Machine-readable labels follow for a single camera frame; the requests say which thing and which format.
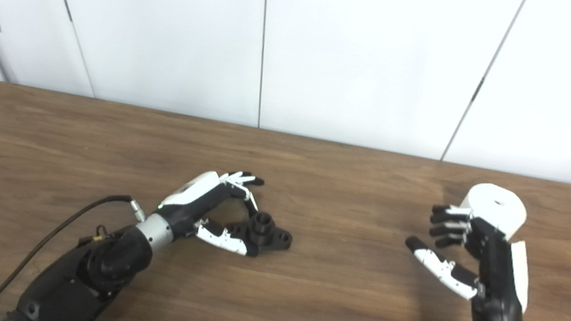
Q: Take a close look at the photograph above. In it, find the white and black left hand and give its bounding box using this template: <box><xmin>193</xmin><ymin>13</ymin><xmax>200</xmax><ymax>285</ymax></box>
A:
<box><xmin>152</xmin><ymin>159</ymin><xmax>271</xmax><ymax>259</ymax></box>

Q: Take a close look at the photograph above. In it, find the white and black right hand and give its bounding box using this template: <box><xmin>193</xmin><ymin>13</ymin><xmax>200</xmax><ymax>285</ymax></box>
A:
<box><xmin>394</xmin><ymin>198</ymin><xmax>542</xmax><ymax>321</ymax></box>

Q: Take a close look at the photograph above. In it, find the round white cylinder piece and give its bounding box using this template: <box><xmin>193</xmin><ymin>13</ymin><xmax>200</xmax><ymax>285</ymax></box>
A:
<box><xmin>455</xmin><ymin>179</ymin><xmax>532</xmax><ymax>245</ymax></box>

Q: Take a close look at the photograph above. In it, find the black flanged holder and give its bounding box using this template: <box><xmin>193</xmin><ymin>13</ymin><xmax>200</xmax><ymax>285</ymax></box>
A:
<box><xmin>222</xmin><ymin>207</ymin><xmax>296</xmax><ymax>258</ymax></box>

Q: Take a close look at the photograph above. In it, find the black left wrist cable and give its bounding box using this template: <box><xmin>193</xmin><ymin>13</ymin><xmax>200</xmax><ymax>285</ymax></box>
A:
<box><xmin>0</xmin><ymin>176</ymin><xmax>150</xmax><ymax>321</ymax></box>

